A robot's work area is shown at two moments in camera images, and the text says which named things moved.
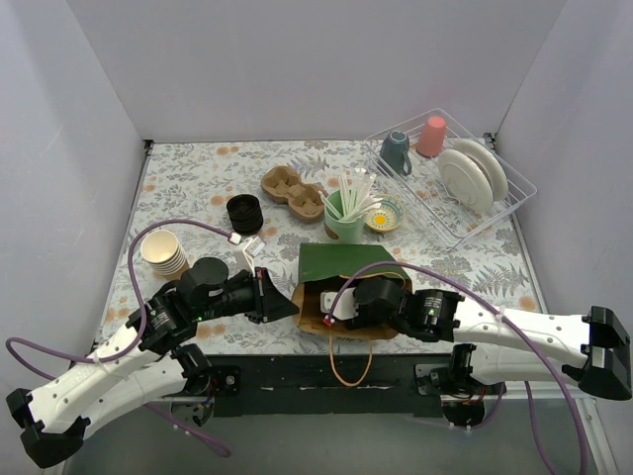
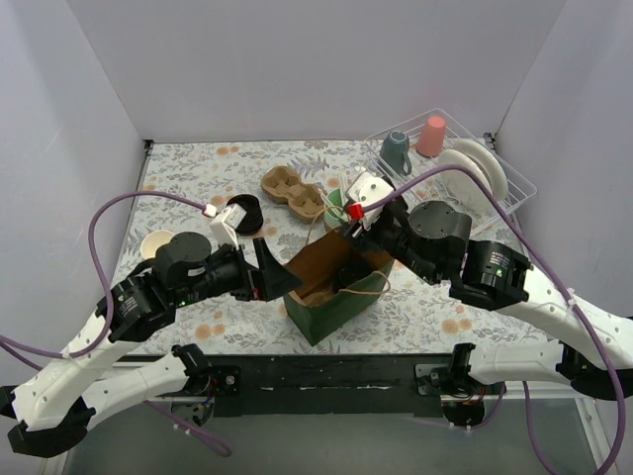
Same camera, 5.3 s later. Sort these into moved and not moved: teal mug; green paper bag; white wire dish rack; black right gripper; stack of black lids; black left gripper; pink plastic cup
Moved: green paper bag; black right gripper; black left gripper
Not moved: teal mug; pink plastic cup; stack of black lids; white wire dish rack
